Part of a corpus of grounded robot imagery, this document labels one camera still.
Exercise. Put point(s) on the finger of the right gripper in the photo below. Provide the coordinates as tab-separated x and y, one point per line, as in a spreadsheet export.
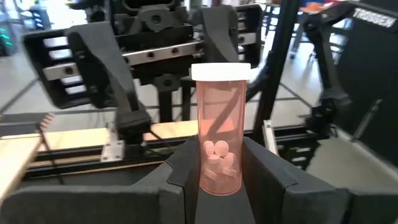
102	68
219	34

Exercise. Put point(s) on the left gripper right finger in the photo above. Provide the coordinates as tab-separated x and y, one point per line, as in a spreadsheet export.
267	186

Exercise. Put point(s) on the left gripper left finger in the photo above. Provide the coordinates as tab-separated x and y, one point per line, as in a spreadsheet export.
180	205

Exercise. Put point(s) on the pink medicine bottle white cap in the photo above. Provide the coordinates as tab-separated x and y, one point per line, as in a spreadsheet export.
220	102

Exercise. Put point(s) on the black frame strut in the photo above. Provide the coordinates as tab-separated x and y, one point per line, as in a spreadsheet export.
280	62

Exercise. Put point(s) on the silver mounting bracket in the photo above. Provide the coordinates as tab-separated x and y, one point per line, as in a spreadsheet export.
113	152

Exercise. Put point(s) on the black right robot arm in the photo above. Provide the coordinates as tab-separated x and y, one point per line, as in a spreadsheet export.
373	62

